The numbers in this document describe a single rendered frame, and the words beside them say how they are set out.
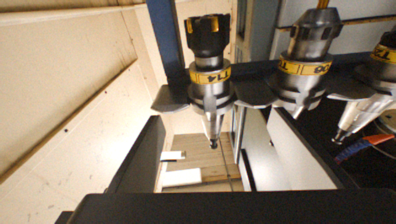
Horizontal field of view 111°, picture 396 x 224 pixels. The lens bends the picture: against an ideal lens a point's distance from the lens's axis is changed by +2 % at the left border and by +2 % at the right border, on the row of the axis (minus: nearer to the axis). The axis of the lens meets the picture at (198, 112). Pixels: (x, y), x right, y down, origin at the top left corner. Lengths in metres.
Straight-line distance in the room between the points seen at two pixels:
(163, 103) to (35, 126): 0.41
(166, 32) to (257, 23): 0.62
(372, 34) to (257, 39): 0.48
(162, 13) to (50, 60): 0.44
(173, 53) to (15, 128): 0.42
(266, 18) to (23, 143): 0.92
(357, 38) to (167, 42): 0.90
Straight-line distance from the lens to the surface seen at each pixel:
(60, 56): 0.62
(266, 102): 0.18
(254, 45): 0.81
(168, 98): 0.20
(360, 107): 0.29
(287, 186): 0.59
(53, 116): 0.57
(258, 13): 0.79
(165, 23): 0.21
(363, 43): 1.03
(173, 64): 0.22
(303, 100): 0.21
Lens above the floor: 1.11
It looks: 38 degrees up
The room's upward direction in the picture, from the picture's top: 172 degrees clockwise
